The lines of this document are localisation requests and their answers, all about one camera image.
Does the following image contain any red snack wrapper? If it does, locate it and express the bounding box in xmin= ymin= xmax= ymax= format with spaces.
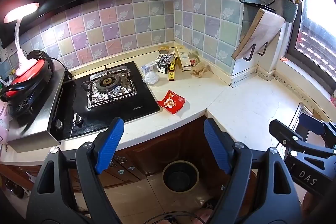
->
xmin=157 ymin=90 xmax=186 ymax=114

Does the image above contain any yellow tall carton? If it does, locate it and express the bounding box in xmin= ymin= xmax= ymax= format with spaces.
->
xmin=175 ymin=45 xmax=191 ymax=71

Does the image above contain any yellow red spice box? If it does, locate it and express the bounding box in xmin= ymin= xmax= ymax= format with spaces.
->
xmin=168 ymin=57 xmax=177 ymax=81

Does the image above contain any aluminium foil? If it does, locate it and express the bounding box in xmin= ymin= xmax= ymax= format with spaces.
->
xmin=155 ymin=54 xmax=175 ymax=67

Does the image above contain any clear plastic bag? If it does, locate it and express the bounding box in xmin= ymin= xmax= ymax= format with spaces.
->
xmin=142 ymin=71 xmax=159 ymax=85

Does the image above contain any green brown milk carton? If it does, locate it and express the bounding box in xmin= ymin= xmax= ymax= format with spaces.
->
xmin=157 ymin=64 xmax=170 ymax=74

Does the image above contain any white blue carton box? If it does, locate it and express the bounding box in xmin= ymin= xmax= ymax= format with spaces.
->
xmin=141 ymin=61 xmax=157 ymax=75

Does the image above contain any beige rimmed trash bin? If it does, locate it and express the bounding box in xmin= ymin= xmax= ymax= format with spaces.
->
xmin=162 ymin=160 xmax=199 ymax=194

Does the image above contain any steel stove side cover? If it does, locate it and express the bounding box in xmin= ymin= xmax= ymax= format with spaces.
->
xmin=7 ymin=68 xmax=66 ymax=153

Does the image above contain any black gas stove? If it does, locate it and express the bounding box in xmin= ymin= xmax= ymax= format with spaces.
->
xmin=51 ymin=61 xmax=160 ymax=141

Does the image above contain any wooden cutting board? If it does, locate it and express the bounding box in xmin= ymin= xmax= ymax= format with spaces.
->
xmin=231 ymin=9 xmax=285 ymax=61

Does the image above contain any red black appliance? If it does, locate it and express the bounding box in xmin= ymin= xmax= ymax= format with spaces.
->
xmin=1 ymin=50 xmax=54 ymax=118

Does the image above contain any red green snack packet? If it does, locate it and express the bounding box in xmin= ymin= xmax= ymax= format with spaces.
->
xmin=189 ymin=54 xmax=200 ymax=68

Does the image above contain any crumpled yellow wrapper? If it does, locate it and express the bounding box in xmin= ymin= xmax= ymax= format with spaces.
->
xmin=159 ymin=46 xmax=170 ymax=55

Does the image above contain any white desk lamp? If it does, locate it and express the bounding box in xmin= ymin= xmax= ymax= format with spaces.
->
xmin=3 ymin=2 xmax=40 ymax=77

